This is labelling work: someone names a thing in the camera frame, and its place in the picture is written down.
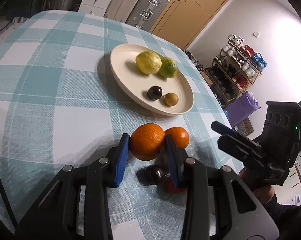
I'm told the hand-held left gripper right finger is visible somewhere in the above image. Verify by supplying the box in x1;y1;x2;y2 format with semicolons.
165;135;279;240

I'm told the dark purple plum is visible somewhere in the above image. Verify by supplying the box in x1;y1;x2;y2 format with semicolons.
147;86;163;102
144;165;165;184

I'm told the person's right forearm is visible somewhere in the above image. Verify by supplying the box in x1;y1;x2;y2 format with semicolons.
264;197;301;230

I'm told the olive brown kiwi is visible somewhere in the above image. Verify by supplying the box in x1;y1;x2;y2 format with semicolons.
164;92;179;107

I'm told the wooden shoe rack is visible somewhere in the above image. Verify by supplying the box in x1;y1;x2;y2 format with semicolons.
207;34;267;108

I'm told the yellow guava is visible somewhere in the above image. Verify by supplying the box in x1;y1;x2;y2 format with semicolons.
135;51;162;75

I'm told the green mandarin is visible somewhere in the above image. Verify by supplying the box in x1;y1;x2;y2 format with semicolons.
158;57;178;78

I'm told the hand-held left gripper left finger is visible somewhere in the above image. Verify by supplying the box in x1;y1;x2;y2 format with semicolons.
15;134;130;240

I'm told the pile of loose sneakers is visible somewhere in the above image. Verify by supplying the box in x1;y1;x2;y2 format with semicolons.
185;50;206;74

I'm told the orange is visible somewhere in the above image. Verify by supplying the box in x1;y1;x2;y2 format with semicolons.
164;127;190;149
130;123;165;161

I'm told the purple bag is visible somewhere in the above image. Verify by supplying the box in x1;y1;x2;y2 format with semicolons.
225;92;261;128

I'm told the dotted patterned rug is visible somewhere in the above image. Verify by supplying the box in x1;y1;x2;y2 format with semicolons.
0;16;28;55

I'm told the red tomato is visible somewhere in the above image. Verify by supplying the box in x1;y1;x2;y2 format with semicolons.
163;175;188;194

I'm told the silver suitcase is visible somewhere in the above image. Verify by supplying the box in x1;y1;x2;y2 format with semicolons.
125;0;169;29

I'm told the cream round plate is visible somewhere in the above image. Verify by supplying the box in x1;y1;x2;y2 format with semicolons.
110;43;194;117

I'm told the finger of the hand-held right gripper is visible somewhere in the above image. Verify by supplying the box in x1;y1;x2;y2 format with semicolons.
217;134;266;173
212;121;261;150

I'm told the black cable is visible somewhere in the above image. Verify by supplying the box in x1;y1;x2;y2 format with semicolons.
0;152;18;232

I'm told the person's right hand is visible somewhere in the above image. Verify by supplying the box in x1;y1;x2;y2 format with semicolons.
239;169;276;205

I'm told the wooden door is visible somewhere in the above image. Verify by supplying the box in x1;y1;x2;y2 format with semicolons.
150;0;241;52

